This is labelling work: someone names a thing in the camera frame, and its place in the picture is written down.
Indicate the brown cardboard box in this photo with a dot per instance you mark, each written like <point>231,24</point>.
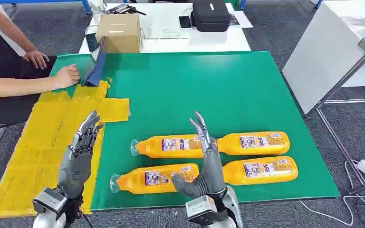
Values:
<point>119,33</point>

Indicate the tablet in blue case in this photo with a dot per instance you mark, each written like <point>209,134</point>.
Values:
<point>96,69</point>

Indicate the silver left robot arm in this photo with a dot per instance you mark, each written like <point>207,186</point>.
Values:
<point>48,222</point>

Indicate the person's right hand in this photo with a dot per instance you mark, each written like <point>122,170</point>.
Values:
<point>66,76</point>

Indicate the dark flat device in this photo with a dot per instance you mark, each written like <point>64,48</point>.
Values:
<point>91,42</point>

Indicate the orange drink bottle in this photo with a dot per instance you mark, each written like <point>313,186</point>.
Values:
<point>255,143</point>
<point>138,179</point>
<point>258,170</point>
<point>157,146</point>

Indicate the black carrying case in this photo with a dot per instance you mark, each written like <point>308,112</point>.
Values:
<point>211,15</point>

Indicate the black tool pile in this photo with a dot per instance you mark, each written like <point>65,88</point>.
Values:
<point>122,8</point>

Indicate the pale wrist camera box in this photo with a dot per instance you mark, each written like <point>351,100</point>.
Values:
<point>48,201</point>
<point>201,209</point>

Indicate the black smartphone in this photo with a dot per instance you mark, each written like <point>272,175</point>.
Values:
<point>185,22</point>

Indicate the yellow sheet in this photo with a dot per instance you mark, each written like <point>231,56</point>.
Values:
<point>37,141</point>

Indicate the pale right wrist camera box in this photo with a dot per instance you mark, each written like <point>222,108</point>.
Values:
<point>201,209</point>

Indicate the person's left hand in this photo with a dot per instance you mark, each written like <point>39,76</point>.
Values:
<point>37,58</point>

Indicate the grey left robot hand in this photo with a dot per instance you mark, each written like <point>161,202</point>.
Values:
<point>75,170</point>

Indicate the white panel table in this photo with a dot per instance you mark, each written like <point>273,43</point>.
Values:
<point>324,53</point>

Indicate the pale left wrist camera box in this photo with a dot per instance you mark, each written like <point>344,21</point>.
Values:
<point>48,201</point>

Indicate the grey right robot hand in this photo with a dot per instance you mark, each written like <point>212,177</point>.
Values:
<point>212,173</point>

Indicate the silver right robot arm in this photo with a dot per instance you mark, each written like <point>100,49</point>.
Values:
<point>234,204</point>

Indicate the white paper sheet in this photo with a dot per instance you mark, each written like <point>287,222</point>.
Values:
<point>244,20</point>

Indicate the person's hand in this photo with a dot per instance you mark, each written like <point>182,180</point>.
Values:
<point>37,58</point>
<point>66,76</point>

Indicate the green mat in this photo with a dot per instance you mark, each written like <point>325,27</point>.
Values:
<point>201,88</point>

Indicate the person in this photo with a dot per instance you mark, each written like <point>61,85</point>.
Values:
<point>0,63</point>

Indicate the metal table frame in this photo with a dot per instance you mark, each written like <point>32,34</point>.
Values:
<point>339,144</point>

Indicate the blue metal frame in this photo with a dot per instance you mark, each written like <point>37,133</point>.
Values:
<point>86,6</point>

